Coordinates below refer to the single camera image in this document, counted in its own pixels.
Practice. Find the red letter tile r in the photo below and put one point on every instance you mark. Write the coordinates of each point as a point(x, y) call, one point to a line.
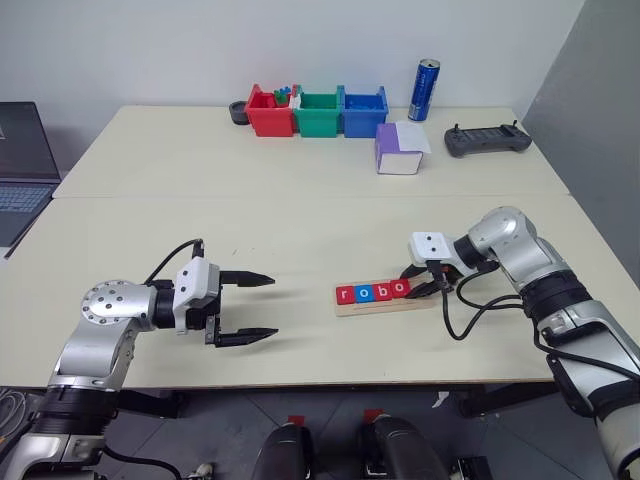
point(345, 295)

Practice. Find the blue plastic bin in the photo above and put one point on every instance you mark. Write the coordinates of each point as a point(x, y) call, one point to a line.
point(362, 122)

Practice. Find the blue drink can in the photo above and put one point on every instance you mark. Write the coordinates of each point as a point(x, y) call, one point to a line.
point(424, 90)

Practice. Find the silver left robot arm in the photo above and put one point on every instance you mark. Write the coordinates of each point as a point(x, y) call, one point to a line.
point(105, 305)

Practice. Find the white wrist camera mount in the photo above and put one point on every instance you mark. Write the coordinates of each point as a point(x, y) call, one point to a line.
point(192, 282)
point(430, 245)

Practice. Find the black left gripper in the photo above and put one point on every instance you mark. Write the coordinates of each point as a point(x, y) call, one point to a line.
point(207, 315)

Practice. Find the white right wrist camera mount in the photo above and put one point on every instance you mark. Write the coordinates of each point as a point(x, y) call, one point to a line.
point(430, 245)

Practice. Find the black table frame bar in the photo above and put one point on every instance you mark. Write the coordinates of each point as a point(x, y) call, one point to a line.
point(500, 400)
point(150, 402)

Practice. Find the colourful toy bricks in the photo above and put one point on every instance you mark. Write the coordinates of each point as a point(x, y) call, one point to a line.
point(284, 96)

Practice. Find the black round dish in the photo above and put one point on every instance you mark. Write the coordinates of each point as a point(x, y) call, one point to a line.
point(237, 114)

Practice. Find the purple and white box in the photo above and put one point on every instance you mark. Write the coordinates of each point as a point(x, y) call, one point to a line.
point(397, 160)

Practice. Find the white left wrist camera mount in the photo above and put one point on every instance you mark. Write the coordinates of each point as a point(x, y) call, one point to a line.
point(192, 282)

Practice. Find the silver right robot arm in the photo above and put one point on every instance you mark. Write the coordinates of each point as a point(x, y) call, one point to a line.
point(510, 235)

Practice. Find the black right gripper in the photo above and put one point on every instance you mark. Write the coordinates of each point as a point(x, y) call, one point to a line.
point(444, 276)

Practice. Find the grey laptop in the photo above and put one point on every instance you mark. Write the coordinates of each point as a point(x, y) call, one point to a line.
point(25, 150)

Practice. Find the wooden tile holder rack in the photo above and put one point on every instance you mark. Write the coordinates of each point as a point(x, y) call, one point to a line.
point(380, 307)

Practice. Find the red plastic bin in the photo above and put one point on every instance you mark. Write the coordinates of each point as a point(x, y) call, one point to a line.
point(270, 122)

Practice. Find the dark grey handheld controller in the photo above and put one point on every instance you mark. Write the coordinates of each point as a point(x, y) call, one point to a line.
point(487, 140)

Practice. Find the dark rounded shape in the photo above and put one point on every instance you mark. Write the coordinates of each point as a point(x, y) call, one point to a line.
point(282, 455)
point(400, 450)

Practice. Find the green plastic bin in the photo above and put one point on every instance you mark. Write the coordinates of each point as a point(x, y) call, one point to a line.
point(315, 122)

